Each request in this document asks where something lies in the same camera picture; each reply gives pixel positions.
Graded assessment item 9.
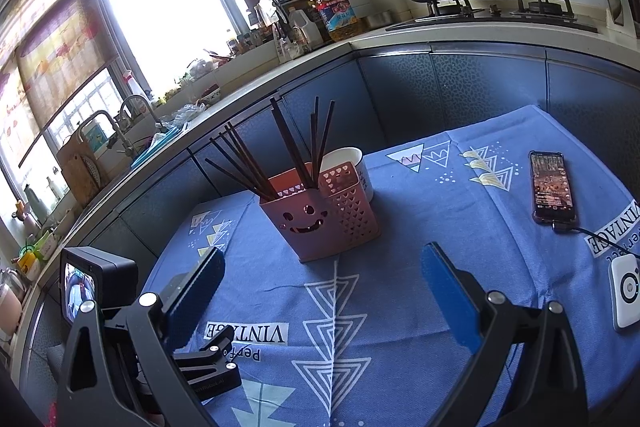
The steel kitchen faucet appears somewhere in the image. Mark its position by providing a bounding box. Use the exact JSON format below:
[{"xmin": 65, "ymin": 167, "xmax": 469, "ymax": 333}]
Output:
[{"xmin": 77, "ymin": 109, "xmax": 139, "ymax": 160}]

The blue patterned tablecloth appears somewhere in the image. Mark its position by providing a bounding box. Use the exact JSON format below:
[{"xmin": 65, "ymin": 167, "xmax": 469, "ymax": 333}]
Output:
[{"xmin": 145, "ymin": 106, "xmax": 639, "ymax": 426}]

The white power bank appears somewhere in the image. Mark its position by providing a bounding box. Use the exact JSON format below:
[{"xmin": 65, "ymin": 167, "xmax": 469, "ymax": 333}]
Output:
[{"xmin": 608, "ymin": 254, "xmax": 640, "ymax": 331}]

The pink smiley utensil holder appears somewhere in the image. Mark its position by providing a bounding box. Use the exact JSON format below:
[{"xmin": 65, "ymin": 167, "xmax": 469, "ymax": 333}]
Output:
[{"xmin": 259, "ymin": 161, "xmax": 380, "ymax": 263}]

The black smartphone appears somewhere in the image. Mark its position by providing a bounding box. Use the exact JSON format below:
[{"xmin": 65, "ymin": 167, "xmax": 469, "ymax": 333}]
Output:
[{"xmin": 528, "ymin": 150, "xmax": 577, "ymax": 225}]

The dark chopstick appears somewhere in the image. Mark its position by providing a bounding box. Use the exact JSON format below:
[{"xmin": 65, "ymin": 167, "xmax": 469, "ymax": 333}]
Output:
[
  {"xmin": 204, "ymin": 157, "xmax": 272, "ymax": 202},
  {"xmin": 314, "ymin": 100, "xmax": 335, "ymax": 185},
  {"xmin": 270, "ymin": 98, "xmax": 317, "ymax": 188},
  {"xmin": 310, "ymin": 109, "xmax": 318, "ymax": 188},
  {"xmin": 310, "ymin": 95, "xmax": 319, "ymax": 188},
  {"xmin": 224, "ymin": 122, "xmax": 278, "ymax": 200},
  {"xmin": 217, "ymin": 124, "xmax": 279, "ymax": 200},
  {"xmin": 204, "ymin": 132, "xmax": 278, "ymax": 202}
]

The wooden cutting board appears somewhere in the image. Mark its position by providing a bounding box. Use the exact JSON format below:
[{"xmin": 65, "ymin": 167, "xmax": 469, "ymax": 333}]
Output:
[{"xmin": 56, "ymin": 131, "xmax": 110, "ymax": 208}]

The white paper cup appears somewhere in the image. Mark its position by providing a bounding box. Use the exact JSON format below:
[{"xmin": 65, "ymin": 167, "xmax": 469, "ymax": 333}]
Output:
[{"xmin": 321, "ymin": 147, "xmax": 374, "ymax": 202}]

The white spray bottle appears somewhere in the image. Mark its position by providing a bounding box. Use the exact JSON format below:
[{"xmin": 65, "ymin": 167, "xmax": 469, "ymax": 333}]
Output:
[{"xmin": 124, "ymin": 70, "xmax": 149, "ymax": 115}]

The patterned roller blind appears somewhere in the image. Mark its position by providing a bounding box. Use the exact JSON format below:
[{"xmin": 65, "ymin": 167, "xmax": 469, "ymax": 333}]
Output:
[{"xmin": 1, "ymin": 0, "xmax": 117, "ymax": 165}]

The white plastic jug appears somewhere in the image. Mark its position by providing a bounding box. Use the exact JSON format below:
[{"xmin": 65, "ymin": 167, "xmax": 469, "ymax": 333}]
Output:
[{"xmin": 290, "ymin": 10, "xmax": 324, "ymax": 50}]

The cooking oil bottle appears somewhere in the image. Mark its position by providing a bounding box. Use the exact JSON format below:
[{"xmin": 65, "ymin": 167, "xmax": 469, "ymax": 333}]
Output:
[{"xmin": 311, "ymin": 0, "xmax": 363, "ymax": 42}]

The black gas stove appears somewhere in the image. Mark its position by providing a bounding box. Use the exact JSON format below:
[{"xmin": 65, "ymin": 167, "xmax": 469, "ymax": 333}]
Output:
[{"xmin": 385, "ymin": 0, "xmax": 598, "ymax": 32}]

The black charging cable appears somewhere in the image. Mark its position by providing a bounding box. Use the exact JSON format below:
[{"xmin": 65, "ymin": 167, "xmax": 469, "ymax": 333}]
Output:
[{"xmin": 551, "ymin": 221, "xmax": 640, "ymax": 263}]

